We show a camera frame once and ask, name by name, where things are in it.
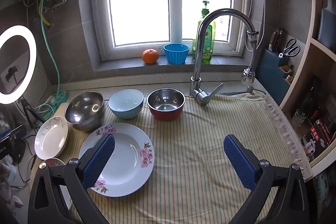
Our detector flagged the green power strip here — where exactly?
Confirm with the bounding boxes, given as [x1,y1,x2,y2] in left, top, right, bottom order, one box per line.
[46,94,66,105]

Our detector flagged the light blue bowl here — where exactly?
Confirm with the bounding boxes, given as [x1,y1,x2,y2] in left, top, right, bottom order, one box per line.
[108,89,144,119]

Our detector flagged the green dish soap bottle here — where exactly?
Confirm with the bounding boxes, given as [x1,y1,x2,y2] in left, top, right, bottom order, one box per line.
[192,1,216,64]

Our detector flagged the striped yellow cloth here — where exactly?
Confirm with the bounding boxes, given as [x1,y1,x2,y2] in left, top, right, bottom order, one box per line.
[56,94,314,224]

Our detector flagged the black tripod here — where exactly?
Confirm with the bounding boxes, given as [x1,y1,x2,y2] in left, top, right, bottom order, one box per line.
[17,97,46,130]

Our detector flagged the yellow gas hose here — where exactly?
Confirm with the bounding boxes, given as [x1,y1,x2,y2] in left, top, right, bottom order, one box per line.
[39,0,51,25]

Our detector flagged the chrome faucet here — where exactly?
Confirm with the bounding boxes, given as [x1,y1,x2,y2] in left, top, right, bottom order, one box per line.
[189,8,256,107]

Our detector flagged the flexible faucet sprayer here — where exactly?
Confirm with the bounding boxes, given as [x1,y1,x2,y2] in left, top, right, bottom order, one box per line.
[241,29,260,85]

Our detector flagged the brown handled knife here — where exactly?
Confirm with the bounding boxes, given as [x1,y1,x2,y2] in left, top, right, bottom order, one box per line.
[270,31,279,53]
[278,29,286,54]

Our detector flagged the large pink floral plate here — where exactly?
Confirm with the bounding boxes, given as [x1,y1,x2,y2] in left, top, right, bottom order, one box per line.
[78,123,155,198]

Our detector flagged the large steel bowl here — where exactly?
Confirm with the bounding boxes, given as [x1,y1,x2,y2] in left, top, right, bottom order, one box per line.
[64,91,106,132]

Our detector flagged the red black printed box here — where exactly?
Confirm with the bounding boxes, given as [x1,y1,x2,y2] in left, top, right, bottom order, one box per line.
[301,119,332,161]

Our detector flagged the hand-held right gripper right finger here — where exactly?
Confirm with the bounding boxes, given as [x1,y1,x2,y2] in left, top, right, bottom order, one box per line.
[223,134,310,224]

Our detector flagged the scissors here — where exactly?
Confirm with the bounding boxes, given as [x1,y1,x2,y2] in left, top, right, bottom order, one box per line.
[279,38,300,58]

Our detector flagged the wooden shelf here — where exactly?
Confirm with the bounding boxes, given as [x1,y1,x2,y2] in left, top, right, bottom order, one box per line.
[278,0,336,174]

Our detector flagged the ring light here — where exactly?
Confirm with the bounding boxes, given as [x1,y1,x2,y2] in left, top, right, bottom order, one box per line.
[0,25,37,104]

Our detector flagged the red steel bowl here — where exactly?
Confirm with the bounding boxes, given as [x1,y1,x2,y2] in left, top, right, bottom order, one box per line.
[147,88,186,122]

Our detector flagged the blue knife holder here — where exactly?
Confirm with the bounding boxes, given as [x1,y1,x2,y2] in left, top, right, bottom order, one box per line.
[262,48,294,106]

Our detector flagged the green cable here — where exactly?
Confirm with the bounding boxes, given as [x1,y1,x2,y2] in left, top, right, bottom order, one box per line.
[34,0,67,115]

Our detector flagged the orange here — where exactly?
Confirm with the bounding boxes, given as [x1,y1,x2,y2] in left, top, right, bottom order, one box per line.
[142,49,159,64]

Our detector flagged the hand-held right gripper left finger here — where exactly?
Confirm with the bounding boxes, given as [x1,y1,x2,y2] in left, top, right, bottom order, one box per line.
[28,133,116,224]

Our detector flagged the glass jar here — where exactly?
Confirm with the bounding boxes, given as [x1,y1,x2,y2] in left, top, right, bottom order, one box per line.
[293,109,307,126]

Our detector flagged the white grey-leaf plate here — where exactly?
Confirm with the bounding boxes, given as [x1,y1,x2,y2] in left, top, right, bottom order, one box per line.
[34,116,69,160]

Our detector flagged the blue ribbed cup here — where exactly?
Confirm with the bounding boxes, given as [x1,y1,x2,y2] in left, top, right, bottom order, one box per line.
[163,43,190,65]

